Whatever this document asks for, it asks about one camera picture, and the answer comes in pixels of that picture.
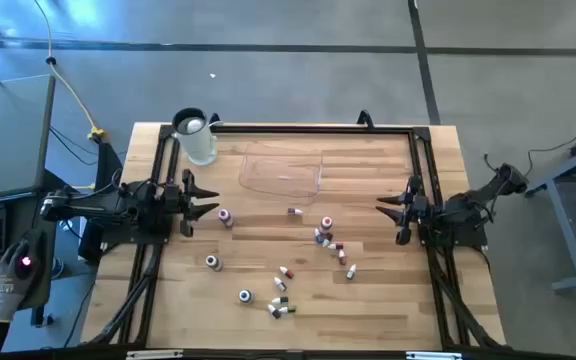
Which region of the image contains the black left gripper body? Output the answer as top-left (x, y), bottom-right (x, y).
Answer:
top-left (165, 168), bottom-right (197, 238)

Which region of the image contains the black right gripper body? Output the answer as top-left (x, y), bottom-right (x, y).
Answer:
top-left (395, 174), bottom-right (432, 246)

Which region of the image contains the clear plastic container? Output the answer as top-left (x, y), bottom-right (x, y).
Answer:
top-left (237, 141), bottom-right (325, 206)

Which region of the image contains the black desk support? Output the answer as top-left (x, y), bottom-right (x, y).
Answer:
top-left (95, 142), bottom-right (124, 199)

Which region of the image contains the black computer mouse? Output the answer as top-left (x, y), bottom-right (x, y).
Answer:
top-left (13, 240), bottom-right (44, 281)

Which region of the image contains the grey metal table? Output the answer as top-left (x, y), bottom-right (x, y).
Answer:
top-left (525, 127), bottom-right (576, 294)

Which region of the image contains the person's hand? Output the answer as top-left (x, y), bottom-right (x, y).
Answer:
top-left (0, 238), bottom-right (44, 324)

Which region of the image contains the grey desk top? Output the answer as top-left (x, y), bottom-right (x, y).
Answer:
top-left (0, 74), bottom-right (57, 204)

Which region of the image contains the yellow cable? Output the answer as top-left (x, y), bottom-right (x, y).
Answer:
top-left (32, 0), bottom-right (105, 141)

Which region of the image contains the silver metal bracket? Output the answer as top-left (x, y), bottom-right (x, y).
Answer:
top-left (405, 351), bottom-right (463, 360)
top-left (125, 349), bottom-right (184, 360)

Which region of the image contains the black floor cable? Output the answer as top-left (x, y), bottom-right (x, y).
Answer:
top-left (482, 119), bottom-right (576, 177)

